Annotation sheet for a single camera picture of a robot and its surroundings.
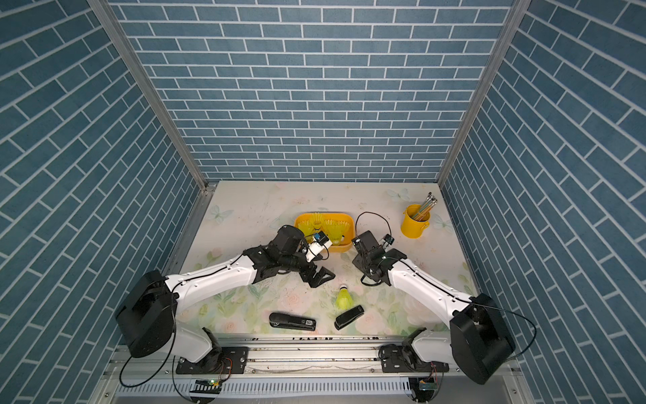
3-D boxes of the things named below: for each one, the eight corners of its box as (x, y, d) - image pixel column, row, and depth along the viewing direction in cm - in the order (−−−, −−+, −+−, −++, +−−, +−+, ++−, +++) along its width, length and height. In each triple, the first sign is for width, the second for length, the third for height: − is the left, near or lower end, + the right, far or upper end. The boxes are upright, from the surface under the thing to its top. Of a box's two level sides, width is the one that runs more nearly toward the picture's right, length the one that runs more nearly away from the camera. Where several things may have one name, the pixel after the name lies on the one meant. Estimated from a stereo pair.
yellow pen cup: (402, 238, 104) (408, 222, 95) (398, 220, 110) (404, 204, 101) (423, 238, 104) (431, 223, 95) (418, 220, 110) (425, 204, 101)
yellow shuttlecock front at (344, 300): (336, 310, 86) (336, 307, 84) (336, 286, 91) (336, 284, 89) (352, 310, 86) (353, 307, 84) (351, 286, 91) (352, 284, 89)
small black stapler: (336, 331, 81) (337, 328, 78) (332, 322, 83) (332, 319, 80) (364, 314, 85) (365, 310, 82) (359, 306, 86) (360, 302, 84)
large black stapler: (271, 325, 82) (268, 320, 78) (273, 316, 84) (270, 311, 80) (314, 331, 81) (313, 326, 77) (316, 322, 83) (315, 317, 79)
